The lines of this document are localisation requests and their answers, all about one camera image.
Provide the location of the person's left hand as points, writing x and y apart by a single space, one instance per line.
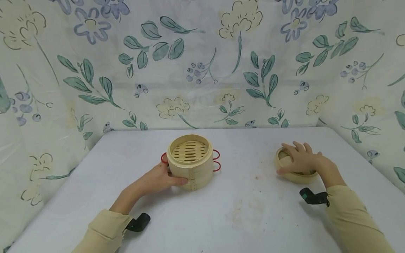
155 180

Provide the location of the person's right hand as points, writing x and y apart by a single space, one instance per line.
302 161

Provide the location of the person's left fingers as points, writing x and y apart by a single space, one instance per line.
164 167

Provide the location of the person's right middle finger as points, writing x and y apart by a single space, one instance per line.
299 146

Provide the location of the person's right little finger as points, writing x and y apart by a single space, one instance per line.
319 154

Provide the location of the person's right thumb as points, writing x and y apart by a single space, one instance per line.
284 170

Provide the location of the person's right index finger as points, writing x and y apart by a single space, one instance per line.
288 149

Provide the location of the person's left thumb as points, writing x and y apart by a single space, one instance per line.
178 181

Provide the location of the person's right ring finger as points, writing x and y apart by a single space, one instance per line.
308 148

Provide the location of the bamboo steamer lid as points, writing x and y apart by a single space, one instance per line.
284 162

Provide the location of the person's left forearm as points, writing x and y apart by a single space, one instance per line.
107 228

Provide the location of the person's right forearm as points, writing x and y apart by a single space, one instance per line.
351 214

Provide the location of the black wrist band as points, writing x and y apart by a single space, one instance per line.
313 197
139 222

